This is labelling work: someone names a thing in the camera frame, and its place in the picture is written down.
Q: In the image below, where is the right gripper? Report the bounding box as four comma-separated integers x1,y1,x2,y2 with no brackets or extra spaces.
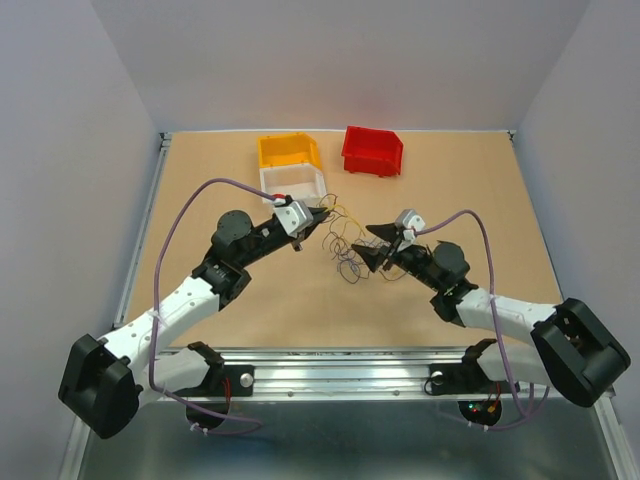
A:
350,221,443,292

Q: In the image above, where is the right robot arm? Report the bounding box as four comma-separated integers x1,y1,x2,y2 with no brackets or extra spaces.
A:
353,224,631,407

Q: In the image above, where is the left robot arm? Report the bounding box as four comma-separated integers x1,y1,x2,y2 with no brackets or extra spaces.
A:
58,201,329,439

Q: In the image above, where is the white plastic bin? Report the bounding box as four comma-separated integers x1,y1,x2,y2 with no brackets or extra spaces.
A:
259,163,327,206

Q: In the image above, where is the yellow plastic bin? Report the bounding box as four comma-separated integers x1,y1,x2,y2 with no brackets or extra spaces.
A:
257,132,322,169

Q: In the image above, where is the red plastic bin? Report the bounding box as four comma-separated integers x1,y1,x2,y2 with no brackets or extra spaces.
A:
341,125,404,177

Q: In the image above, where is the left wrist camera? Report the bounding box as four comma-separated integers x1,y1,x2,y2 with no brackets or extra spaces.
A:
273,198,313,238

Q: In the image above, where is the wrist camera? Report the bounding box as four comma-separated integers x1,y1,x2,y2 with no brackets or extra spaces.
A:
273,198,313,238
394,209,426,241

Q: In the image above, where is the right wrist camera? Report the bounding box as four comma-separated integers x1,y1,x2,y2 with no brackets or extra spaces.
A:
394,209,426,241

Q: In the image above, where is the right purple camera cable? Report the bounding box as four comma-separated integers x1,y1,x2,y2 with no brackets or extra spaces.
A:
414,208,551,432

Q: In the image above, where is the purple camera cable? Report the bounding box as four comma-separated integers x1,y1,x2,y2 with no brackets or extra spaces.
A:
147,178,285,435
414,208,551,432

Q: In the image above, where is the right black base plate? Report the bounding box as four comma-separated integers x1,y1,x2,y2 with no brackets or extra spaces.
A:
423,363,511,396

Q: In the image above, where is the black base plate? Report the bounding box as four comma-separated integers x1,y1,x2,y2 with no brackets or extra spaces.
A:
423,363,511,396
178,364,255,398

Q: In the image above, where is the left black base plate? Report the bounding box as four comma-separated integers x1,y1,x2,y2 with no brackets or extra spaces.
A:
178,364,255,398

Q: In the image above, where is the left aluminium side rail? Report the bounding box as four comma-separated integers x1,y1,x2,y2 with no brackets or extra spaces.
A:
112,132,173,329

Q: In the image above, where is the aluminium mounting rail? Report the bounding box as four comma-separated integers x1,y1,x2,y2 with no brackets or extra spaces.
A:
79,347,616,404

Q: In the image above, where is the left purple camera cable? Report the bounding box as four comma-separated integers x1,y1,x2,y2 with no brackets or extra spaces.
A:
147,178,285,435

